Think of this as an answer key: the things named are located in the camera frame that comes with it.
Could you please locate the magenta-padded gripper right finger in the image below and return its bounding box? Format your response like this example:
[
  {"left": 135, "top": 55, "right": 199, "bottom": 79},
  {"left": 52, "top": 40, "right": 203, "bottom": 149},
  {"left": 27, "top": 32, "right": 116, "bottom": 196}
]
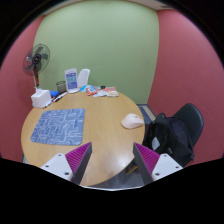
[{"left": 132, "top": 142, "right": 184, "bottom": 185}]

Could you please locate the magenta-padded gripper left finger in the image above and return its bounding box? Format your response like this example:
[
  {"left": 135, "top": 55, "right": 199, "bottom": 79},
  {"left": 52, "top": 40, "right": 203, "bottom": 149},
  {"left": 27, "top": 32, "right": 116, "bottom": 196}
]
[{"left": 40, "top": 142, "right": 93, "bottom": 185}]

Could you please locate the beige computer mouse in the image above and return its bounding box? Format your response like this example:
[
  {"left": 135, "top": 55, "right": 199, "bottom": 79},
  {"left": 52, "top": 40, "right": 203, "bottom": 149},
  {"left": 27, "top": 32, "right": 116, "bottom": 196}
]
[{"left": 121, "top": 113, "right": 145, "bottom": 130}]

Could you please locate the blue patterned mouse pad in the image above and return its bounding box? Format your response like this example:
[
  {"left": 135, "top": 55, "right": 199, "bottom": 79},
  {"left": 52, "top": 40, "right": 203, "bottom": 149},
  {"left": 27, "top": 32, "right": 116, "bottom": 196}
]
[{"left": 30, "top": 107, "right": 86, "bottom": 147}]

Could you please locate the black backpack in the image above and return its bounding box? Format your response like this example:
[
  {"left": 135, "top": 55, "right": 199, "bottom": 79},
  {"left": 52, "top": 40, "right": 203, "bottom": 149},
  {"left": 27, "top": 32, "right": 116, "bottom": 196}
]
[{"left": 142, "top": 113, "right": 196, "bottom": 168}]

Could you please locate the black chair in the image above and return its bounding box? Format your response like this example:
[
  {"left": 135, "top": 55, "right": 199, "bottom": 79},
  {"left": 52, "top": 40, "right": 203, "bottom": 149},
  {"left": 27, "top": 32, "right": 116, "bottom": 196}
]
[{"left": 171, "top": 102, "right": 205, "bottom": 148}]

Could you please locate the white marker with red cap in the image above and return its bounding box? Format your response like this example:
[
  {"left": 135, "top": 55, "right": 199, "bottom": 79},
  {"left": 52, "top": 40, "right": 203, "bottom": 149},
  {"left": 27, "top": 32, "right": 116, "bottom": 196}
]
[{"left": 43, "top": 97, "right": 57, "bottom": 109}]

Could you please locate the white marker with black cap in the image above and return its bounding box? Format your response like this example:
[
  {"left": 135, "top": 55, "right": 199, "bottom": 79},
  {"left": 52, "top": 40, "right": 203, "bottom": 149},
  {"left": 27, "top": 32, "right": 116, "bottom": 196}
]
[{"left": 52, "top": 91, "right": 69, "bottom": 103}]

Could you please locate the white tissue box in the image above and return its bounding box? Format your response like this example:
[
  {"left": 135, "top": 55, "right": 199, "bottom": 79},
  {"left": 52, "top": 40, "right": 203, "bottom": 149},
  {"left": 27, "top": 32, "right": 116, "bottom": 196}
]
[{"left": 30, "top": 87, "right": 52, "bottom": 109}]

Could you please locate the red snack packet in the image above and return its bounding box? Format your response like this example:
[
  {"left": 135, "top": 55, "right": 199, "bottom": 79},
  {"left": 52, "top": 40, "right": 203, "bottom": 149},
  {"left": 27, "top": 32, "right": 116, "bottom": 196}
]
[{"left": 86, "top": 85, "right": 100, "bottom": 97}]

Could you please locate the clear stand with blue sign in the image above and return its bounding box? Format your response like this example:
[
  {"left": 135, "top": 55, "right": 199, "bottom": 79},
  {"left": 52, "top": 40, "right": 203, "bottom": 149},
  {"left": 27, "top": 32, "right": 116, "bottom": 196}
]
[{"left": 64, "top": 67, "right": 81, "bottom": 94}]

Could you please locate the orange and white snack packet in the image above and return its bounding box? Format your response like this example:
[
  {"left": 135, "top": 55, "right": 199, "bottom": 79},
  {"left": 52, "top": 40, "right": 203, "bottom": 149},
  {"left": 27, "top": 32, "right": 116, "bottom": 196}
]
[{"left": 104, "top": 86, "right": 120, "bottom": 98}]

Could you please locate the black standing fan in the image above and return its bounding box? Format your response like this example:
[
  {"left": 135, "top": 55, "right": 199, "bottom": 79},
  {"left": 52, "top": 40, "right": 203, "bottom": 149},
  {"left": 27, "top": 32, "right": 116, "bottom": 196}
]
[{"left": 22, "top": 43, "right": 51, "bottom": 90}]

